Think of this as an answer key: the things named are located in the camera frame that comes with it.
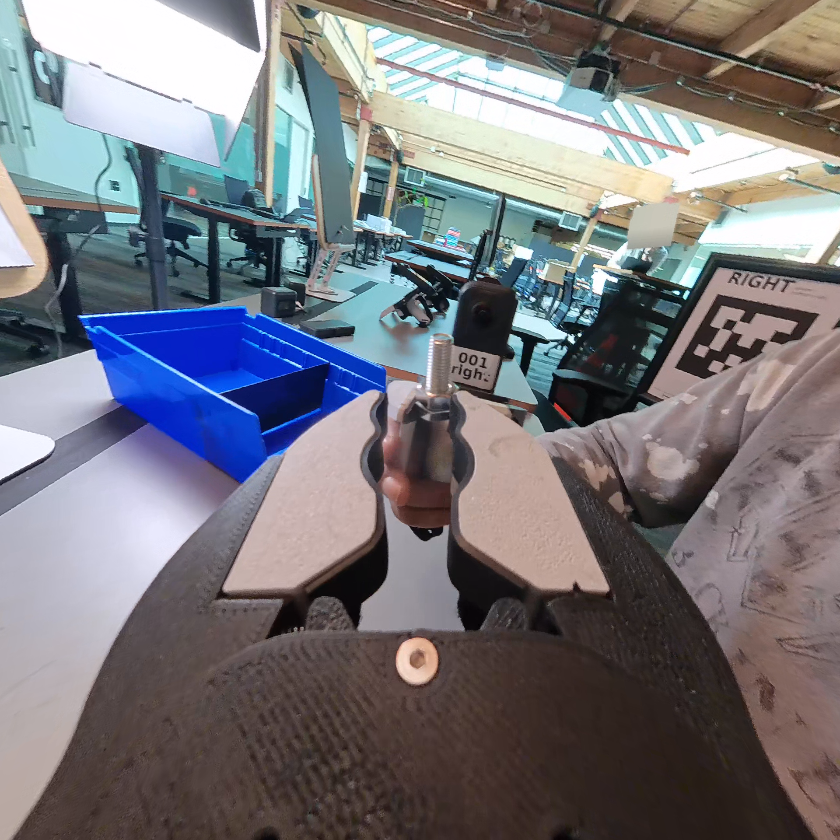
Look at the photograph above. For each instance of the wooden board stand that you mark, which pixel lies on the wooden board stand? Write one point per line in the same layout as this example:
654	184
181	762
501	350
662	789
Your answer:
36	262

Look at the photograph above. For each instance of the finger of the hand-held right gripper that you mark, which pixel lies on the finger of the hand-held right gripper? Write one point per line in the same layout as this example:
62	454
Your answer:
441	453
399	403

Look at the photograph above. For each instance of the person's right forearm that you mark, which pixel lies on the person's right forearm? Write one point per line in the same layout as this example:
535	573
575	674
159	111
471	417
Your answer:
656	453

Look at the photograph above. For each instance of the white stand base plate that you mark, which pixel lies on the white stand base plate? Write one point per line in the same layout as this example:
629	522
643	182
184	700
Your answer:
19	453

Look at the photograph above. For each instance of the person's right hand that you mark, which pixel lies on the person's right hand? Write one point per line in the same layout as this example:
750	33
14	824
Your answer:
420	508

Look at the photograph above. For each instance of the black framed marker board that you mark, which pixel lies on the black framed marker board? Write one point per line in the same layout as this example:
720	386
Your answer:
709	308

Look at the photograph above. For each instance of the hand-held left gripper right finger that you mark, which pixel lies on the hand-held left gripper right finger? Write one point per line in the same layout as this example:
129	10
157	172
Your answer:
525	518

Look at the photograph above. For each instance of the black divider in blue bin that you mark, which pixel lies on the black divider in blue bin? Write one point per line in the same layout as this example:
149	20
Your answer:
289	397

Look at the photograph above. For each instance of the grey table with wooden edge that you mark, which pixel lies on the grey table with wooden edge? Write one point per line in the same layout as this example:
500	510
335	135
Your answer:
380	341

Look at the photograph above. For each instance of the black power bank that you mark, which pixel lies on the black power bank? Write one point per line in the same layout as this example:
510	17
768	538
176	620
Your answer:
328	328

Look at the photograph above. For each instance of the white light panel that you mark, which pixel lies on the white light panel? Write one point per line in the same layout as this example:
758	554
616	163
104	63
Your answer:
151	111

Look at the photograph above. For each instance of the white wall vent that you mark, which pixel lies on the white wall vent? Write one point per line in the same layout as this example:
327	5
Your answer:
569	220
415	175

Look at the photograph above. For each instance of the stack of colourful boxes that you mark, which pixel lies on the stack of colourful boxes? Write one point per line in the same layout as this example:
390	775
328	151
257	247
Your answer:
457	237

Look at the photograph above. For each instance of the black mesh office chair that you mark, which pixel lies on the black mesh office chair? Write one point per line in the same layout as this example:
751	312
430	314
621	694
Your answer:
610	354

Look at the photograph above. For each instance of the row of office chairs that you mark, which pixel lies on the row of office chairs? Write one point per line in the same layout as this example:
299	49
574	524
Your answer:
551	289

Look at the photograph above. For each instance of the dark far office desk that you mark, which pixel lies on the dark far office desk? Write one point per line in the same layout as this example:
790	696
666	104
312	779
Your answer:
430	256

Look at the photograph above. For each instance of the black panel on wooden stand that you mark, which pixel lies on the black panel on wooden stand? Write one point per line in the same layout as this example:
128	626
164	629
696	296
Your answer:
328	151

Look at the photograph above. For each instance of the blue plastic bin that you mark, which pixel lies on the blue plastic bin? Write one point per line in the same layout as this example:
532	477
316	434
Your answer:
151	387

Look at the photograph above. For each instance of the white boxes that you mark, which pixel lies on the white boxes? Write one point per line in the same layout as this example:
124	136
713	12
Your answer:
379	222

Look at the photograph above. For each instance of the black standing panel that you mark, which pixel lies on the black standing panel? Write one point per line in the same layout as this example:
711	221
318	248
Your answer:
497	223

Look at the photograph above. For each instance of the wooden-top office desk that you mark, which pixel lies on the wooden-top office desk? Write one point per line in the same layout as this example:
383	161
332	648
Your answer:
65	200
223	207

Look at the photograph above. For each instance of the dark light stand pole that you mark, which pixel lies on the dark light stand pole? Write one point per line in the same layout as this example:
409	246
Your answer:
154	249

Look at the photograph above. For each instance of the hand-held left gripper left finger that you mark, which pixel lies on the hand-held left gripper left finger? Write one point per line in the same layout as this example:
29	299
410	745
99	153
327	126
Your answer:
308	518

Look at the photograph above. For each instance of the green plant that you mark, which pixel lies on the green plant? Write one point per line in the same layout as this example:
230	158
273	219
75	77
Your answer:
412	195

